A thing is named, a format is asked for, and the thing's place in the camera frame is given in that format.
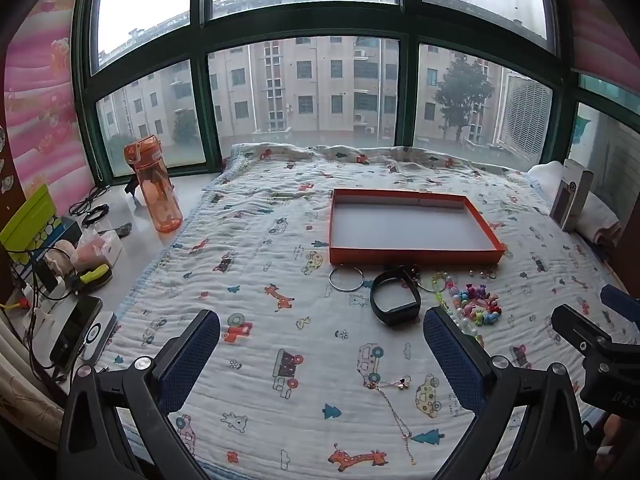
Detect white folded towel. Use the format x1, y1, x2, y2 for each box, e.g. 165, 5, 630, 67
527, 161, 624, 247

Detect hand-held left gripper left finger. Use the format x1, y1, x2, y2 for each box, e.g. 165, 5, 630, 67
57, 309, 221, 480

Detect white power strip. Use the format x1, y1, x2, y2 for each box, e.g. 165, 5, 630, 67
15, 279, 69, 312

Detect pink printed curtain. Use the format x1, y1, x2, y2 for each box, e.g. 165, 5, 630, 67
4, 0, 99, 211

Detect white and grey box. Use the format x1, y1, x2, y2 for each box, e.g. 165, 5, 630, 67
550, 159, 595, 232

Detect gold chain necklace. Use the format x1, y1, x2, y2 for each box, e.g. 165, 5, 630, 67
367, 375, 418, 464

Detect black cables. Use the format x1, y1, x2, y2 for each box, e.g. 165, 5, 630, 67
69, 185, 112, 227

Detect orange water bottle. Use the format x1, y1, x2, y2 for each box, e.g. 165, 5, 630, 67
124, 135, 184, 233

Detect black phone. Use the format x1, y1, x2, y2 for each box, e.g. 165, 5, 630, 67
50, 296, 104, 374

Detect clear tissue pack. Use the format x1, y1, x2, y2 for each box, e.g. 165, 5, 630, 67
70, 228, 125, 269

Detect colourful bead bracelet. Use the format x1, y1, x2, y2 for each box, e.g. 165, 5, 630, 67
432, 272, 503, 347

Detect white charger pad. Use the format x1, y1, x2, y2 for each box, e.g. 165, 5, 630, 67
80, 311, 119, 361

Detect beige apartment building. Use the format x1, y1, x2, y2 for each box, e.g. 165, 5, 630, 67
97, 0, 501, 167

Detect white air conditioner unit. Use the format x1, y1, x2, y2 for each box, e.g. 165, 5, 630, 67
494, 72, 554, 159

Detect green box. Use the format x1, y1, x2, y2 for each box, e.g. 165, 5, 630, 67
0, 183, 61, 265

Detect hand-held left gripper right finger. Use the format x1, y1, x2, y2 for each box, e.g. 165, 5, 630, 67
422, 305, 596, 480

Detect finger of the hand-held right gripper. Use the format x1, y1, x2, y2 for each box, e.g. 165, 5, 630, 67
600, 285, 640, 319
550, 304, 609, 356

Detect orange cardboard tray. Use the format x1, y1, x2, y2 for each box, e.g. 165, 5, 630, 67
328, 188, 507, 266

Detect printed cartoon blanket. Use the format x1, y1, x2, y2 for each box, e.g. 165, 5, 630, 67
95, 142, 632, 480

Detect yellow-green handled tool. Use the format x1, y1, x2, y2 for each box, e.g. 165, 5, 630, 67
76, 263, 112, 287

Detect green tree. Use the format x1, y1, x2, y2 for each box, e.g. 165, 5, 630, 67
434, 55, 494, 144

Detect green window frame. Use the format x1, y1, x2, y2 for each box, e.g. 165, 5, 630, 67
72, 0, 640, 181

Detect black smart band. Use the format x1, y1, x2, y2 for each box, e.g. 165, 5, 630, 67
370, 265, 424, 326

